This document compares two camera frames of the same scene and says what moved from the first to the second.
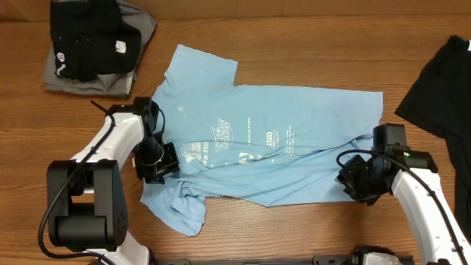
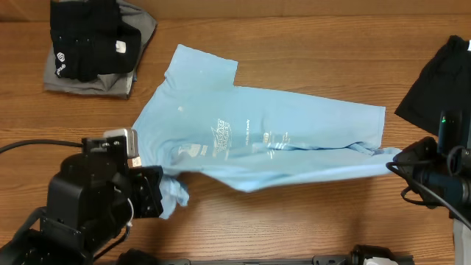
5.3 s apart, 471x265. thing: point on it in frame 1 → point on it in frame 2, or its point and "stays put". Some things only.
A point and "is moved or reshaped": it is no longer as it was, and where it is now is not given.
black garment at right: x=440 y=100 stays put
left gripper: x=171 y=163 → x=146 y=179
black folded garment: x=89 y=39 stays put
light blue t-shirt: x=266 y=145 is moved or reshaped
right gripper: x=347 y=179 → x=424 y=145
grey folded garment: x=112 y=85 stays put
